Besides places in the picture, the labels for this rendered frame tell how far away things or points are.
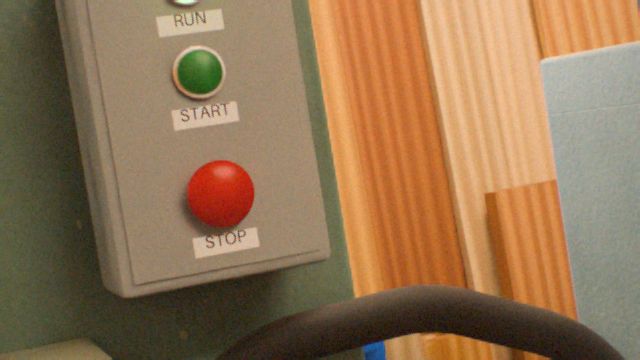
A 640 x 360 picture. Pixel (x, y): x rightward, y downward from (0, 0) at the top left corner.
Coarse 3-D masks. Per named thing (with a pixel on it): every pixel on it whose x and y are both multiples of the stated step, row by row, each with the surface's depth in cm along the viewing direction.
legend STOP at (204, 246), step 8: (232, 232) 57; (240, 232) 57; (248, 232) 58; (256, 232) 58; (200, 240) 57; (208, 240) 57; (216, 240) 57; (224, 240) 57; (232, 240) 57; (240, 240) 58; (248, 240) 58; (256, 240) 58; (200, 248) 57; (208, 248) 57; (216, 248) 57; (224, 248) 57; (232, 248) 57; (240, 248) 58; (200, 256) 57
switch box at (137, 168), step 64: (64, 0) 58; (128, 0) 56; (256, 0) 58; (128, 64) 56; (256, 64) 58; (128, 128) 56; (192, 128) 57; (256, 128) 58; (128, 192) 56; (256, 192) 58; (320, 192) 59; (128, 256) 56; (192, 256) 57; (256, 256) 58; (320, 256) 59
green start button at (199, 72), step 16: (192, 48) 57; (208, 48) 57; (176, 64) 56; (192, 64) 56; (208, 64) 56; (224, 64) 57; (176, 80) 56; (192, 80) 56; (208, 80) 56; (224, 80) 57; (192, 96) 57; (208, 96) 57
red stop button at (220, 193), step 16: (224, 160) 57; (192, 176) 56; (208, 176) 56; (224, 176) 56; (240, 176) 57; (192, 192) 56; (208, 192) 56; (224, 192) 56; (240, 192) 56; (192, 208) 56; (208, 208) 56; (224, 208) 56; (240, 208) 57; (208, 224) 56; (224, 224) 56
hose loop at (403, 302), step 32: (416, 288) 63; (448, 288) 63; (288, 320) 60; (320, 320) 61; (352, 320) 61; (384, 320) 61; (416, 320) 62; (448, 320) 63; (480, 320) 63; (512, 320) 64; (544, 320) 65; (224, 352) 60; (256, 352) 59; (288, 352) 60; (320, 352) 61; (544, 352) 65; (576, 352) 65; (608, 352) 66
